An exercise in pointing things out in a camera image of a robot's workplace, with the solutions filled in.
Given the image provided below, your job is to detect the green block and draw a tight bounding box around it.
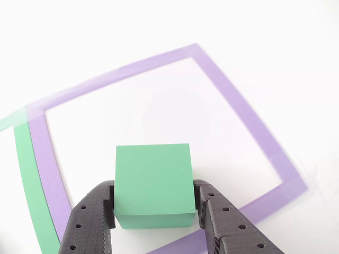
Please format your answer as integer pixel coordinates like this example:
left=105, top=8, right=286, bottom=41
left=113, top=143, right=197, bottom=230

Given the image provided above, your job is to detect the green tape square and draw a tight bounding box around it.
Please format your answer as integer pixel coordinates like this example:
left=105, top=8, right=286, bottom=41
left=0, top=107, right=62, bottom=254

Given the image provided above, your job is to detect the purple tape square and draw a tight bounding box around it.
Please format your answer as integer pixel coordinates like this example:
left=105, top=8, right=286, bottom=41
left=25, top=42, right=309, bottom=254

